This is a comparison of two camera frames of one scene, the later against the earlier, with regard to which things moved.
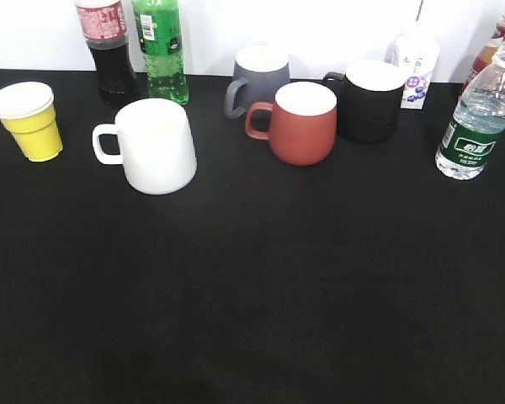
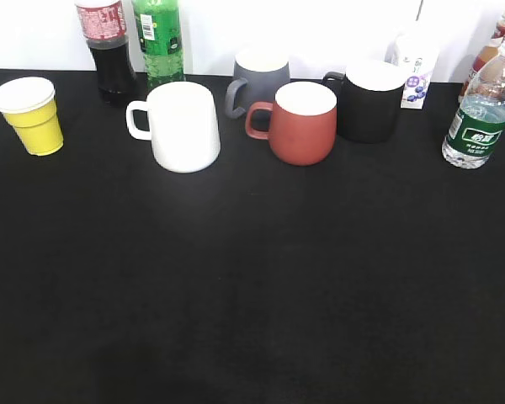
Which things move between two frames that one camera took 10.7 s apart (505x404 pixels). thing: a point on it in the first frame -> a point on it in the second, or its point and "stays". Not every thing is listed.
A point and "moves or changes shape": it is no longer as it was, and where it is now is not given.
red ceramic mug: x=304 y=119 stays
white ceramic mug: x=156 y=146 -> x=180 y=119
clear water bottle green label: x=483 y=114 moves or changes shape
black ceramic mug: x=369 y=97 stays
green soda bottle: x=158 y=23 stays
